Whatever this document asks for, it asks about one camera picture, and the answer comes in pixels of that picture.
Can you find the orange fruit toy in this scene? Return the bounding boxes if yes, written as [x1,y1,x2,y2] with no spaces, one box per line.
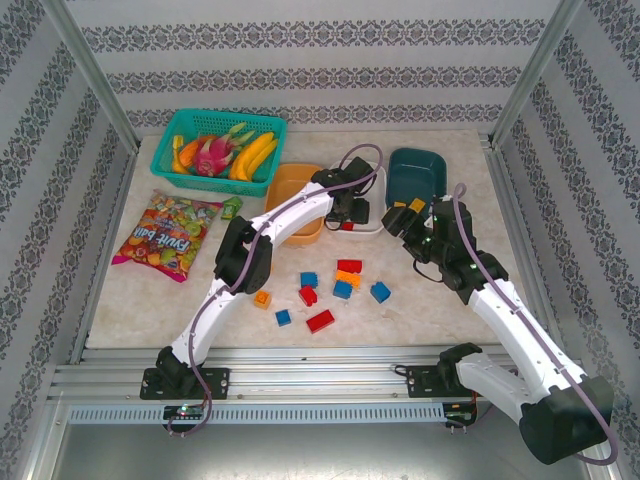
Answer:
[178,139,201,169]

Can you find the dark teal plastic container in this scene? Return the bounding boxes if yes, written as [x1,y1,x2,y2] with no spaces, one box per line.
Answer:
[387,147,449,221]

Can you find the yellow fruit toy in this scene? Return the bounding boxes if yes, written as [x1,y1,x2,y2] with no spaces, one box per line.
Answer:
[171,134,192,175]

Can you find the orange plastic container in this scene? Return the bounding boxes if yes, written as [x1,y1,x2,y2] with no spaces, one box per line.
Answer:
[263,163,326,246]

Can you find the pink dragon fruit toy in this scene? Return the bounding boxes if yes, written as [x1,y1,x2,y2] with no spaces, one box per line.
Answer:
[192,121,251,177]

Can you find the grey slotted cable duct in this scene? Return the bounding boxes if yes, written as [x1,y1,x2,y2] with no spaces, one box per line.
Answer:
[66,403,447,425]

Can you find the white plastic container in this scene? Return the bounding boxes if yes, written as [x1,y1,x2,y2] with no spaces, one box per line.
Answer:
[327,159,389,235]

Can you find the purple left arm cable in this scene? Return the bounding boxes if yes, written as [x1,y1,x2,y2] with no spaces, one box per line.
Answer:
[167,143,385,439]

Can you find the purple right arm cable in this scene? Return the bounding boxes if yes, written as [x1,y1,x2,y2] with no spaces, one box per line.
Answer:
[452,183,620,467]

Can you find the yellow banana bunch toy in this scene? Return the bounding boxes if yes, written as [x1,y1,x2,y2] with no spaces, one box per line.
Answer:
[228,130,280,182]

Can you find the fruit candy bag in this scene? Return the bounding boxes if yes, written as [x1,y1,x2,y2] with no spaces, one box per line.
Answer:
[110,188,225,285]

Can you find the teal plastic basket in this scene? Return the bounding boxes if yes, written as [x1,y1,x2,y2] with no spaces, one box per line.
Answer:
[149,108,290,199]

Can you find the wide aluminium mounting rail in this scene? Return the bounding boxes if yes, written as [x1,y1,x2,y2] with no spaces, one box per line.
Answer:
[47,347,594,403]

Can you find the aluminium frame post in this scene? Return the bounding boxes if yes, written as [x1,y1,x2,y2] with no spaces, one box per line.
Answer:
[38,0,141,151]
[488,0,585,146]

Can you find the aluminium side rail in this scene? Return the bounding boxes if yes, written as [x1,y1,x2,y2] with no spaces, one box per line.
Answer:
[68,144,141,364]
[484,144,571,361]

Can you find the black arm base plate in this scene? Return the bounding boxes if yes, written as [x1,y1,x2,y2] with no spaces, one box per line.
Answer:
[405,363,498,399]
[139,367,231,400]

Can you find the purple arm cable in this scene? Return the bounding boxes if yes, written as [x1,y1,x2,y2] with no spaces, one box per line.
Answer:
[167,143,385,439]
[452,183,620,467]

